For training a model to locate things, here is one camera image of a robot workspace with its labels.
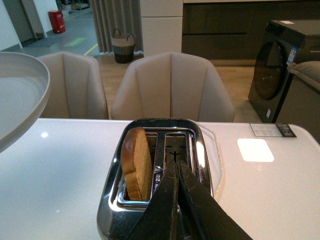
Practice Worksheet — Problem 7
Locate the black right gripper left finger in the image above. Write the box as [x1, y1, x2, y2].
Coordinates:
[126, 160, 179, 240]

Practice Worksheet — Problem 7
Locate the woven basket with handles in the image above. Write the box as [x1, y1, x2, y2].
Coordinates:
[111, 28, 136, 64]

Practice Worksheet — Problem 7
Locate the grey pleated curtain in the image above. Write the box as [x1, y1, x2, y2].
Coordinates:
[89, 0, 143, 53]

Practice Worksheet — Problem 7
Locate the dark front-load washing machine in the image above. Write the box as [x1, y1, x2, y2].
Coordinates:
[248, 19, 320, 123]

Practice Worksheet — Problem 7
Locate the red bin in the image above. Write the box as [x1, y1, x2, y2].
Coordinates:
[48, 10, 66, 34]

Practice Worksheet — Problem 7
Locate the white tall cabinet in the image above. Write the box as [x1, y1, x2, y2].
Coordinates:
[139, 0, 183, 57]

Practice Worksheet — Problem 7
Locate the dark kitchen counter cabinet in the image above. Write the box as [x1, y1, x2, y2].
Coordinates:
[181, 0, 320, 61]

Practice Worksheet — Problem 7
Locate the brown bread slice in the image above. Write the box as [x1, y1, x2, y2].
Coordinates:
[120, 127, 153, 202]

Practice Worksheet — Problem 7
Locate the beige chair on left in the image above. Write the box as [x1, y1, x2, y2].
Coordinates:
[38, 52, 109, 120]

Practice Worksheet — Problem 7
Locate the grey round plate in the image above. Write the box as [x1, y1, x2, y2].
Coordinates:
[0, 51, 51, 152]

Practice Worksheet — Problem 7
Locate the label sticker on table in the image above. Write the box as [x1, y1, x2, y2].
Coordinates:
[249, 123, 297, 138]

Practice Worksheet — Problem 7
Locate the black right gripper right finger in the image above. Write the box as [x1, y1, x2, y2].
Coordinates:
[177, 161, 251, 240]

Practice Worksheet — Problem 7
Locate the grey cushioned sofa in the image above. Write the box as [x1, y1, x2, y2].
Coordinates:
[276, 61, 320, 142]

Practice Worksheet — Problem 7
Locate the silver two-slot toaster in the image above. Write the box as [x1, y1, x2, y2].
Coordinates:
[97, 118, 224, 240]

